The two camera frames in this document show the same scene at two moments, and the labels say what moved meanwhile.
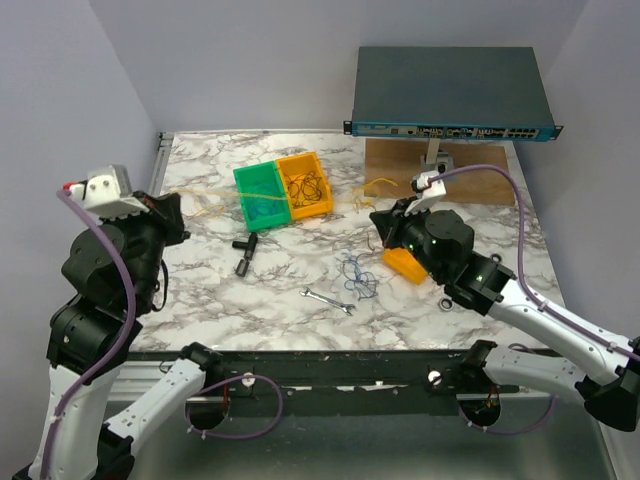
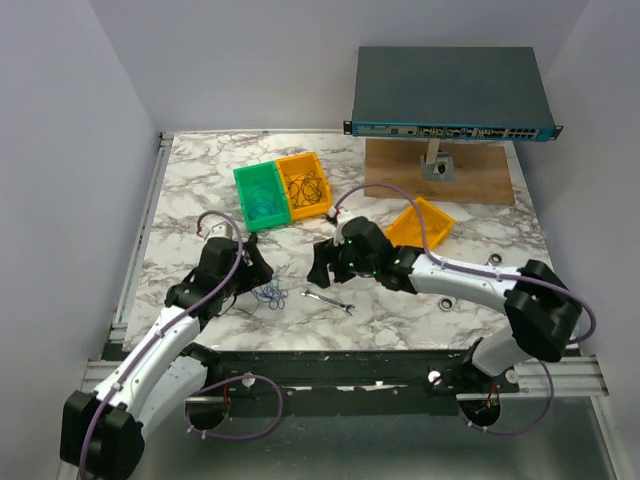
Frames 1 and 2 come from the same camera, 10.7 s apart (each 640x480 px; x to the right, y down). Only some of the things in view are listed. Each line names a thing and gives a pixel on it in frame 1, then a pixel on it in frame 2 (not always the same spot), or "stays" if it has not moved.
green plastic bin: (263, 196) stays
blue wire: (363, 283) -> (271, 293)
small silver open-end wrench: (344, 307) stays
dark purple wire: (304, 188) stays
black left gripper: (164, 212) -> (255, 274)
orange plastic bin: (307, 186) stays
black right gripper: (390, 222) -> (324, 253)
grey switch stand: (434, 157) stays
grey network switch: (460, 92) stays
